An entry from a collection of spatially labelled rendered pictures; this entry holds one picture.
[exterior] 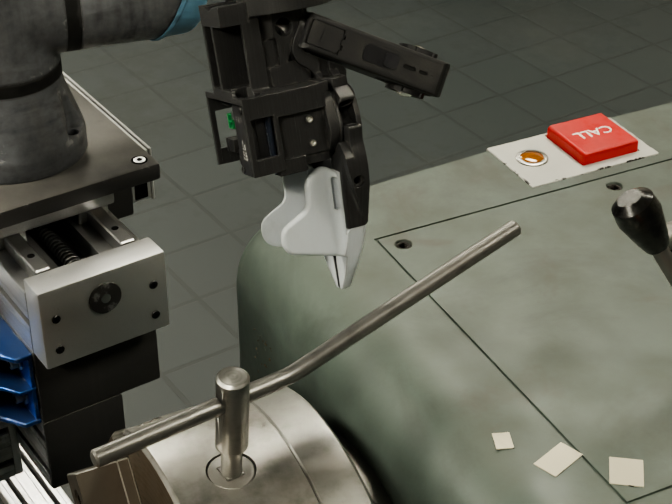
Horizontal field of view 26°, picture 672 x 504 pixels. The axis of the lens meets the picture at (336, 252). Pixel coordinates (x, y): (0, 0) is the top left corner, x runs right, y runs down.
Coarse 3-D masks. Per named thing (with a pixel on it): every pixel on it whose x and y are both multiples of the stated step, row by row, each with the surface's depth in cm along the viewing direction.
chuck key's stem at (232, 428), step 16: (224, 368) 93; (240, 368) 93; (224, 384) 92; (240, 384) 92; (224, 400) 93; (240, 400) 93; (224, 416) 94; (240, 416) 94; (224, 432) 94; (240, 432) 94; (224, 448) 95; (240, 448) 95; (224, 464) 97; (240, 464) 97
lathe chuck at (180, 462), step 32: (160, 416) 108; (256, 416) 103; (160, 448) 100; (192, 448) 100; (256, 448) 100; (288, 448) 100; (160, 480) 98; (192, 480) 97; (256, 480) 97; (288, 480) 98
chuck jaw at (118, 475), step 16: (112, 464) 104; (128, 464) 105; (80, 480) 104; (96, 480) 104; (112, 480) 104; (128, 480) 105; (80, 496) 104; (96, 496) 104; (112, 496) 104; (128, 496) 104
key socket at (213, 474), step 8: (216, 464) 98; (248, 464) 99; (208, 472) 98; (216, 472) 98; (248, 472) 98; (216, 480) 97; (224, 480) 97; (232, 480) 97; (240, 480) 97; (248, 480) 97; (224, 488) 97; (232, 488) 97
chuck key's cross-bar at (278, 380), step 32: (512, 224) 102; (480, 256) 100; (416, 288) 99; (384, 320) 98; (320, 352) 96; (256, 384) 94; (288, 384) 96; (192, 416) 92; (96, 448) 89; (128, 448) 90
